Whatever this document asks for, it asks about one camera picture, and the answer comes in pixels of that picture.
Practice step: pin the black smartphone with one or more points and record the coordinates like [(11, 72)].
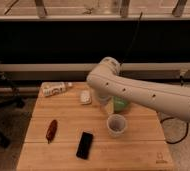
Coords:
[(84, 145)]

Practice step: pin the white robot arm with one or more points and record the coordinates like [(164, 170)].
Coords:
[(169, 99)]

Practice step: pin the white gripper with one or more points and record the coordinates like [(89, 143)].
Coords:
[(106, 103)]

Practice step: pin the white baseboard heater rail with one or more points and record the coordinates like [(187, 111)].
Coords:
[(144, 71)]

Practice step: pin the small white block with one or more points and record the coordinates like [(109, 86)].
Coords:
[(85, 97)]

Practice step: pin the green ceramic bowl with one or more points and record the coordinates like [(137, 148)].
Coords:
[(119, 104)]

